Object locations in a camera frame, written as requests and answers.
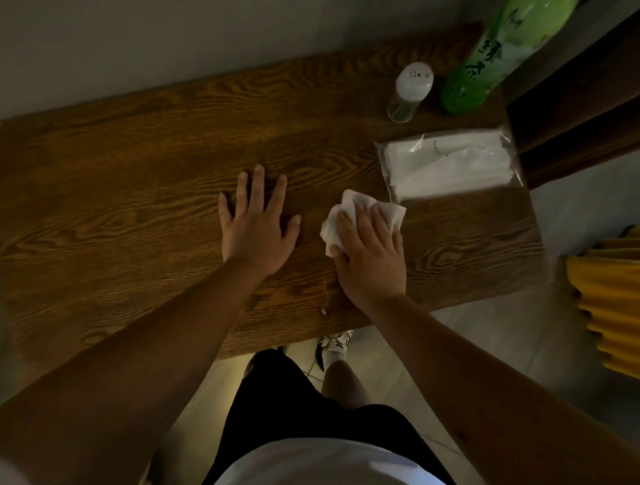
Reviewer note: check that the person's black shorts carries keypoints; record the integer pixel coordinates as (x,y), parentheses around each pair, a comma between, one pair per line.
(280,399)

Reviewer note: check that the person's white shirt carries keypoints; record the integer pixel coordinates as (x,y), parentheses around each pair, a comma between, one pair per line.
(325,464)

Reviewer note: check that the person's left hand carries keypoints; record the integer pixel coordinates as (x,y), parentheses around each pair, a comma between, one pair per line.
(257,235)

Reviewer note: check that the green drink bottle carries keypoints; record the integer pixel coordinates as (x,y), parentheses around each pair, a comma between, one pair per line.
(500,55)

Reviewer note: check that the white wiping cloth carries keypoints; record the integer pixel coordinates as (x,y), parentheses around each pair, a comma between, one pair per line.
(332,227)

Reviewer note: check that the brown curtain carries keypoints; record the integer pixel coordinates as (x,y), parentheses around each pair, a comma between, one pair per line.
(575,110)

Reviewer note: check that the person's right white shoe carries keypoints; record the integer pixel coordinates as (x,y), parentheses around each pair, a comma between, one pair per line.
(334,347)

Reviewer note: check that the person's left forearm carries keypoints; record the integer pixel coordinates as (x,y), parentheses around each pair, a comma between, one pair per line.
(140,365)

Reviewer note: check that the clear plastic tissue pack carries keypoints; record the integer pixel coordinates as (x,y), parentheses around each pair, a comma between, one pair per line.
(450,165)

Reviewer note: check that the brown wooden table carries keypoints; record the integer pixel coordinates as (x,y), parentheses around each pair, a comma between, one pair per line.
(125,175)

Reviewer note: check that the person's right forearm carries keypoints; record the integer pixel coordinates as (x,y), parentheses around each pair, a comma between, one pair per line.
(490,394)

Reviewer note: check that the person's right hand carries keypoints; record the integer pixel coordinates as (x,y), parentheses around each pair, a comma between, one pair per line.
(372,265)

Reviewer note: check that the person's right leg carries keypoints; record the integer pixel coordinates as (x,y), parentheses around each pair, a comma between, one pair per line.
(345,385)

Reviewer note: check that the white-capped clear shaker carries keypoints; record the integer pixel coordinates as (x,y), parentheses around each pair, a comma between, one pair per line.
(412,85)

